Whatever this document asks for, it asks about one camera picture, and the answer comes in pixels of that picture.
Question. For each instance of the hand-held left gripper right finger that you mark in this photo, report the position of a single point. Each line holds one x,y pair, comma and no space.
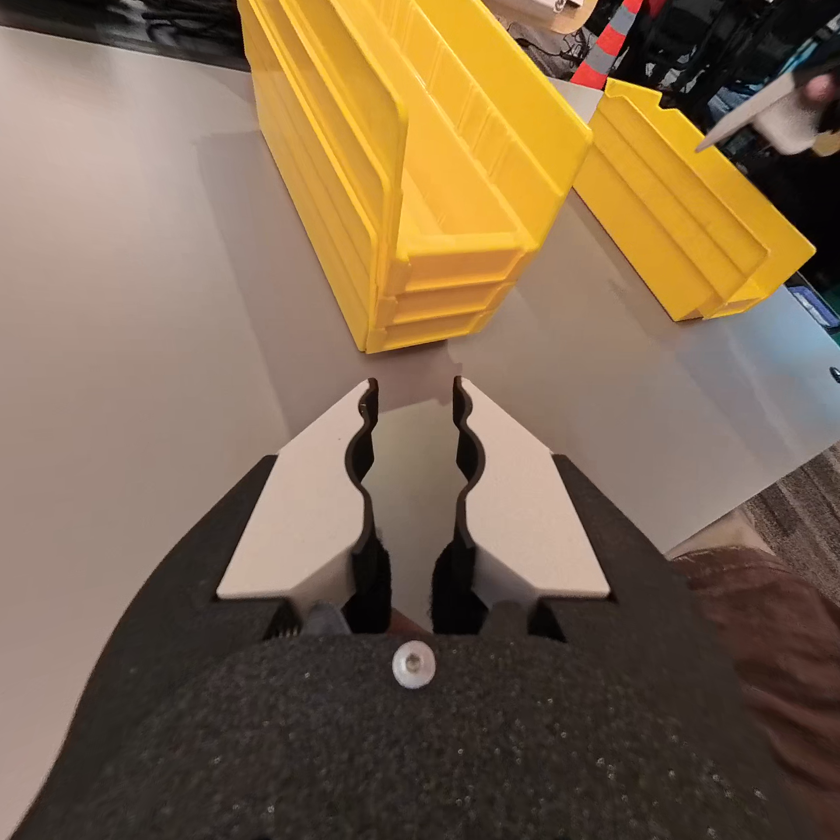
531,525

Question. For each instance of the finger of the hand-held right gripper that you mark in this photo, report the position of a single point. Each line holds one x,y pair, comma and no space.
754,111

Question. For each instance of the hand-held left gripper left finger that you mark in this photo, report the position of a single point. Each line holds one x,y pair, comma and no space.
295,525

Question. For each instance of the grey desk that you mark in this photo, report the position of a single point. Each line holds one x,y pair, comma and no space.
131,262

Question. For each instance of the orange traffic cone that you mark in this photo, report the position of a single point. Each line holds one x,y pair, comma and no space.
610,39

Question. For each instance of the small blue box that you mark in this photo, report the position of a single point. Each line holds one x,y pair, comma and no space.
817,305

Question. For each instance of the wooden sign board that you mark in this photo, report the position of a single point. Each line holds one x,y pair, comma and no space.
577,19

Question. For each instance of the person's brown trousers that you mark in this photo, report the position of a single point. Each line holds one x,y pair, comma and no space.
774,643

